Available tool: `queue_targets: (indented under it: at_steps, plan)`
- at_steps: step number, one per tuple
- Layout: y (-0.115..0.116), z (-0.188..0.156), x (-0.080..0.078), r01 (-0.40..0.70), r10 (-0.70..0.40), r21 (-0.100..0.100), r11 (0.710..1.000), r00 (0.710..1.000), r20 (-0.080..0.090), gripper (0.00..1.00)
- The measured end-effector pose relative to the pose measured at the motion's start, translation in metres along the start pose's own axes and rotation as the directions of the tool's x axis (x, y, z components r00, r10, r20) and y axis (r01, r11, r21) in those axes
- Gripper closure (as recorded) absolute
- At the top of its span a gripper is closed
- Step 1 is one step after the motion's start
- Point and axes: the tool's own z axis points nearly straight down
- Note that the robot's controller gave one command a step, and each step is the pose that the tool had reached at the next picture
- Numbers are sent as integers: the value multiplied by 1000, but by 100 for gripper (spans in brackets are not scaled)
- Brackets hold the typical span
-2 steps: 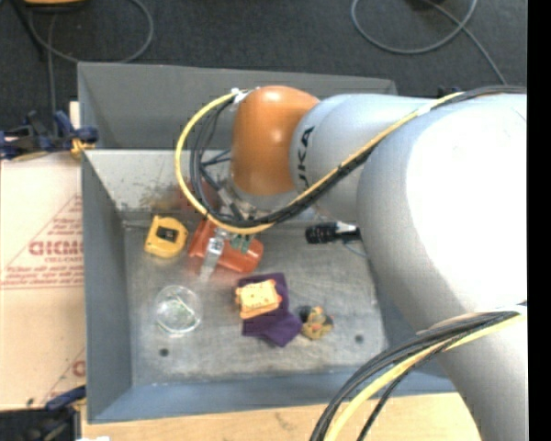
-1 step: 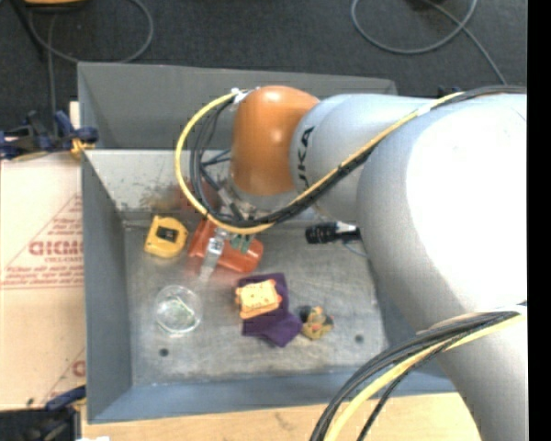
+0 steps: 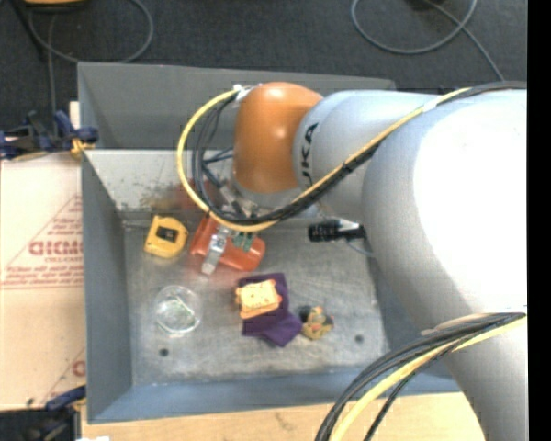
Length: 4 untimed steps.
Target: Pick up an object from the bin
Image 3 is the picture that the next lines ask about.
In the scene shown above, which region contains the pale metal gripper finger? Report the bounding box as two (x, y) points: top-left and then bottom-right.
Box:
(200, 226), (231, 276)

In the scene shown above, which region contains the orange plastic cup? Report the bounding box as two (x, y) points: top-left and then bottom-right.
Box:
(188, 215), (267, 273)

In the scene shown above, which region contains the yellow tape measure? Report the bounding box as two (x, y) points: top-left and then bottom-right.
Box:
(142, 214), (190, 260)

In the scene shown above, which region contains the toy toast slice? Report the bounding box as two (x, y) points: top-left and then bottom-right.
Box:
(233, 278), (284, 320)

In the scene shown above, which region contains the clear glass bowl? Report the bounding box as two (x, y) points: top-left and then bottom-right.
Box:
(152, 283), (203, 338)

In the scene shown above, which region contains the purple cloth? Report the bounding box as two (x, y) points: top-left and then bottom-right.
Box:
(237, 271), (304, 349)

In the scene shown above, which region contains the grey metal bin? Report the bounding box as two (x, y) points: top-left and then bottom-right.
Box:
(76, 62), (461, 424)

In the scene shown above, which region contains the yellow and black toy figure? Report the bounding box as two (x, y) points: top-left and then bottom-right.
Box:
(298, 304), (336, 342)

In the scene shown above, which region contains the brown cardboard board red print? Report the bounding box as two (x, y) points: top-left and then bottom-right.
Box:
(0, 100), (88, 413)

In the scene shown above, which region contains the black cylinder on white bracket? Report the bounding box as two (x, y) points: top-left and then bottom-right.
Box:
(308, 217), (366, 244)

